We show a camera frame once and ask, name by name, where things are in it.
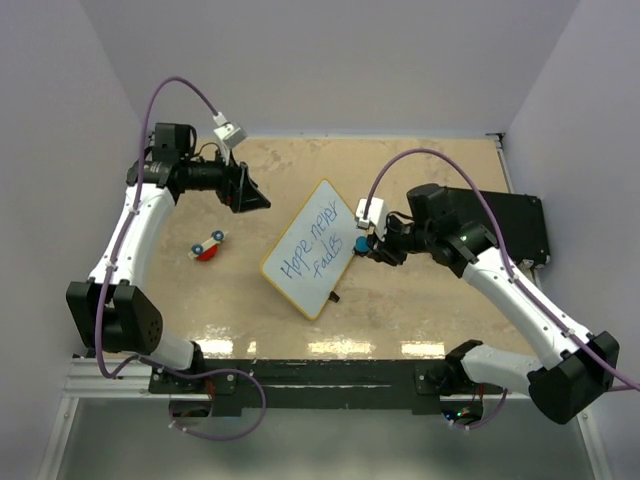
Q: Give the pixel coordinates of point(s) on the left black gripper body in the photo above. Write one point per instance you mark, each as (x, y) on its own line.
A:
(229, 191)

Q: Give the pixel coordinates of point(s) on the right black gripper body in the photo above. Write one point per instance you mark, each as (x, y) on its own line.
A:
(400, 239)

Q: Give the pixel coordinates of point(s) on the blue whiteboard eraser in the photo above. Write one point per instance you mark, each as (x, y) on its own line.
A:
(361, 246)

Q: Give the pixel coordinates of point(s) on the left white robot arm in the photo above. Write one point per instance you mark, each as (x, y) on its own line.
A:
(111, 312)

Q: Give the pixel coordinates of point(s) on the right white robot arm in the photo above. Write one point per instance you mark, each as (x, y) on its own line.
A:
(570, 366)

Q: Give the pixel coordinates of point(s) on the yellow framed whiteboard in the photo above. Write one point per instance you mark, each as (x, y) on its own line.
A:
(313, 252)

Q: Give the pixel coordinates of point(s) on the red white toy car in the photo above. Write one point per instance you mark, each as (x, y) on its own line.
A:
(207, 249)

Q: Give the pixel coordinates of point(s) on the black hard case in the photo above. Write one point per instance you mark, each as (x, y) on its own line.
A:
(519, 216)

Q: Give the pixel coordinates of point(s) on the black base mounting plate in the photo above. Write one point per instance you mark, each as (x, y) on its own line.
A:
(422, 387)

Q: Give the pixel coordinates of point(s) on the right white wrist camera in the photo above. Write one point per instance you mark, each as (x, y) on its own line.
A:
(372, 216)

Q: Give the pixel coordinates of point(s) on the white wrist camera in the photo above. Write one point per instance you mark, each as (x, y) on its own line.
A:
(229, 135)
(372, 216)

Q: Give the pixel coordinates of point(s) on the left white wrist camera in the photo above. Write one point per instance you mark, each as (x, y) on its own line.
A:
(229, 135)

